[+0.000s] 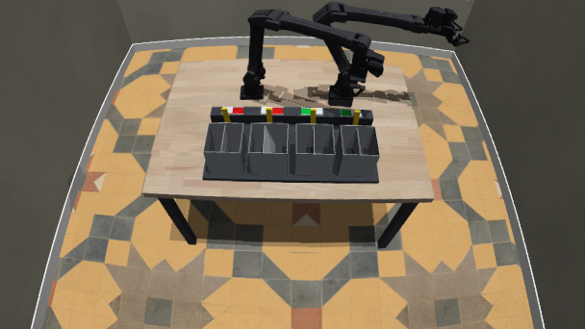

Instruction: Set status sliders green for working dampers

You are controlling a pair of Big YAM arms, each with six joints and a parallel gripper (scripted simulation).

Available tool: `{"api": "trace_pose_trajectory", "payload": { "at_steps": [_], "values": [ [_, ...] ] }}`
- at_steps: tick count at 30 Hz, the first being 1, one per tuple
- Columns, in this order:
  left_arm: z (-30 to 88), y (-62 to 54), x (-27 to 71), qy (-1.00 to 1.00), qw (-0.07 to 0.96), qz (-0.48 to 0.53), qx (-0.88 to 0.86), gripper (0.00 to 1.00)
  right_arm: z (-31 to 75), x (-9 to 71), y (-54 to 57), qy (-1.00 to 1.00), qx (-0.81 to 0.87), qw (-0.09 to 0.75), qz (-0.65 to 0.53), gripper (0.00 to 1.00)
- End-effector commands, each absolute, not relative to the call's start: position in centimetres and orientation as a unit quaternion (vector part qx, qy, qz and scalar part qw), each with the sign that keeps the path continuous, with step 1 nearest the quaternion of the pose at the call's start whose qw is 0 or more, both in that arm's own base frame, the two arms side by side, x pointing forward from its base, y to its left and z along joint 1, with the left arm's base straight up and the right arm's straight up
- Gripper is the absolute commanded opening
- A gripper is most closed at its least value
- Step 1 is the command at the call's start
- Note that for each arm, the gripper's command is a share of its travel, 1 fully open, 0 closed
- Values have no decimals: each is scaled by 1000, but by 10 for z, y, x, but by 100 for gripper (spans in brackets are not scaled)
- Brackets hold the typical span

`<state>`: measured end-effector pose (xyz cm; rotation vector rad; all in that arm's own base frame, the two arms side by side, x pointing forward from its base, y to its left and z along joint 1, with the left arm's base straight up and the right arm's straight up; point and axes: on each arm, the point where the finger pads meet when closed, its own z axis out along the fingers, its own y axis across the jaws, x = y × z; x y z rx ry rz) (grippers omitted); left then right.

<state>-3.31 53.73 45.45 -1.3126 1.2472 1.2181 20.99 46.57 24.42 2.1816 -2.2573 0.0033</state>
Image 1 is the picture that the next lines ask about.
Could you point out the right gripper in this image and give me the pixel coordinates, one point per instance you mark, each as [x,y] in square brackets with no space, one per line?
[353,72]

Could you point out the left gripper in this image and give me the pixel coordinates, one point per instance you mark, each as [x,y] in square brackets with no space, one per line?
[450,38]

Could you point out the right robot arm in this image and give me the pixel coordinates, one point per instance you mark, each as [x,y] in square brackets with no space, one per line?
[356,42]

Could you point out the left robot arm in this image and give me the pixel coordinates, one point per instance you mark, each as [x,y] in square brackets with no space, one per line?
[339,12]

